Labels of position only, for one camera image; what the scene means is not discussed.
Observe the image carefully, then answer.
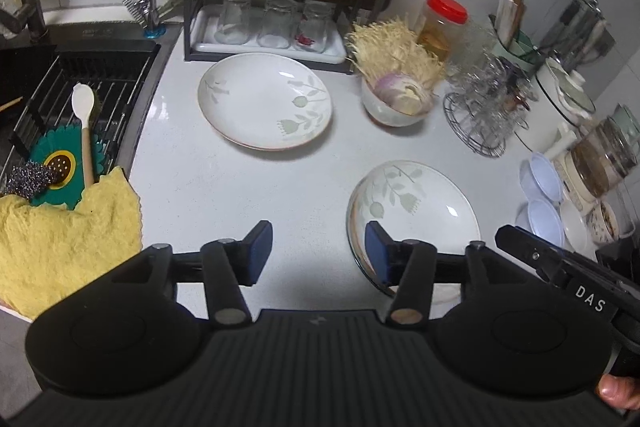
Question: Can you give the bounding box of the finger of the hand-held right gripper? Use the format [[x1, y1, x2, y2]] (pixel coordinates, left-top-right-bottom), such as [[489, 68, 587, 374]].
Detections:
[[495, 224, 576, 286]]

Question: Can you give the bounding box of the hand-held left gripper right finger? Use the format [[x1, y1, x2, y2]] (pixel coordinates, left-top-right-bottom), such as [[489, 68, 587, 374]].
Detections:
[[365, 221, 531, 327]]

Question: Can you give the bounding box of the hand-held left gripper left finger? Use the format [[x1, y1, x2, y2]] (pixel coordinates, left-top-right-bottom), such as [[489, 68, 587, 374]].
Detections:
[[107, 221, 274, 327]]

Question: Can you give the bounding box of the lavender plastic bowl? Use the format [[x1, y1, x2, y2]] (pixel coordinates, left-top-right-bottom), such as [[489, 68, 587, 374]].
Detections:
[[515, 199, 566, 249], [518, 152, 562, 204]]

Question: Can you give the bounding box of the white floral plate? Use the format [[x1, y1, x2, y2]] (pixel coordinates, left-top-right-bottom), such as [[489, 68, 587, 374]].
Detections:
[[346, 161, 482, 306], [197, 53, 333, 152]]

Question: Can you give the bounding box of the person's right hand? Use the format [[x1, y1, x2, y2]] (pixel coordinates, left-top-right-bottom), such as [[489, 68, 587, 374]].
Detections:
[[597, 375, 640, 424]]

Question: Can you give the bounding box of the plain white bowl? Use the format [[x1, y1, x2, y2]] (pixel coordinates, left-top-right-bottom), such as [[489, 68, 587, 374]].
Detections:
[[559, 199, 592, 254]]

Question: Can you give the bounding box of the patterned ceramic bowl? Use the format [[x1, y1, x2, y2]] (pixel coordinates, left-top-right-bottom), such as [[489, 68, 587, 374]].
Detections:
[[585, 201, 621, 244]]

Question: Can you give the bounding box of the glass kettle on cream base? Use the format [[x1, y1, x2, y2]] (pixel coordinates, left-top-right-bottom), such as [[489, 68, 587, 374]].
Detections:
[[544, 104, 640, 214]]

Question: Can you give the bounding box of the white ceramic bowl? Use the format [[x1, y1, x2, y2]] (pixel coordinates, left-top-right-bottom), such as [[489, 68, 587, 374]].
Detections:
[[361, 77, 434, 128]]

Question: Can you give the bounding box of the white electric pot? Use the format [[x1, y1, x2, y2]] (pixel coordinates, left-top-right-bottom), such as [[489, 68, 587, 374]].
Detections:
[[514, 57, 599, 154]]

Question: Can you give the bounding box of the purple onion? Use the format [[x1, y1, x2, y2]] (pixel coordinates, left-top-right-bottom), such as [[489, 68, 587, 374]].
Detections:
[[375, 73, 434, 116]]

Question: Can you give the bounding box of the yellow dish cloth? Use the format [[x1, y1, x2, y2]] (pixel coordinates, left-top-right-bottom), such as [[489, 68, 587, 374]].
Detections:
[[0, 166, 144, 321]]

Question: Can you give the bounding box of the green chopstick holder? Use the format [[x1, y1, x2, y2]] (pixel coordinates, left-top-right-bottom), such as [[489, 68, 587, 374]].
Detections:
[[490, 0, 547, 74]]

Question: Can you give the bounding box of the enoki mushroom bunch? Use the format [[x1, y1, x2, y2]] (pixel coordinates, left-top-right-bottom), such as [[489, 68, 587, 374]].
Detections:
[[345, 18, 447, 94]]

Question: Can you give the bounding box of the white plastic tray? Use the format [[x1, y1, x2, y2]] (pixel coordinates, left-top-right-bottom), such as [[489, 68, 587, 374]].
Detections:
[[192, 4, 349, 64]]

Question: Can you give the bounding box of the clear drinking glass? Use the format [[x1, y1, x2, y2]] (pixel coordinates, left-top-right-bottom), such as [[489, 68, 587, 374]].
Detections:
[[215, 0, 252, 45], [257, 0, 297, 50]]

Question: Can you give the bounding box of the clear glass with red print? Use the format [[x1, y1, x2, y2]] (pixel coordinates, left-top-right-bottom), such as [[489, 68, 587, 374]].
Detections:
[[295, 2, 333, 54]]

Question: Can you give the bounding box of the white silicone spatula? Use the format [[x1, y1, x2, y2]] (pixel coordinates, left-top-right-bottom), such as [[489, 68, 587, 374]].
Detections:
[[71, 83, 97, 188]]

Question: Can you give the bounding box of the black sink drain rack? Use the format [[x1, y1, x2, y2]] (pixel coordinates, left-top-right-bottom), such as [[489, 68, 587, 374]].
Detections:
[[9, 52, 162, 210]]

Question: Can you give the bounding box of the metal utensil rack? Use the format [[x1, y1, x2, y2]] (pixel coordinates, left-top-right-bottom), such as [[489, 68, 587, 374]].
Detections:
[[539, 0, 617, 64]]

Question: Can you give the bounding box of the red-lid plastic jar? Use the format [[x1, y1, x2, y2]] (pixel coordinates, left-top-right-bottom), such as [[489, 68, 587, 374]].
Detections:
[[416, 0, 469, 64]]

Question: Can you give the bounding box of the green sunflower mat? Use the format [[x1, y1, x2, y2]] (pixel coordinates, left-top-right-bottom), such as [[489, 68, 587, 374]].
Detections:
[[27, 122, 109, 210]]

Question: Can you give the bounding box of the steel wool scrubber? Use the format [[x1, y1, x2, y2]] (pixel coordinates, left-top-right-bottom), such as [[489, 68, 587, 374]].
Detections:
[[0, 162, 64, 198]]

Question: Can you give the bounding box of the wire rack of glass cups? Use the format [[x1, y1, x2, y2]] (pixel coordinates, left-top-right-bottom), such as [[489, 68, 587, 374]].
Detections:
[[443, 55, 532, 158]]

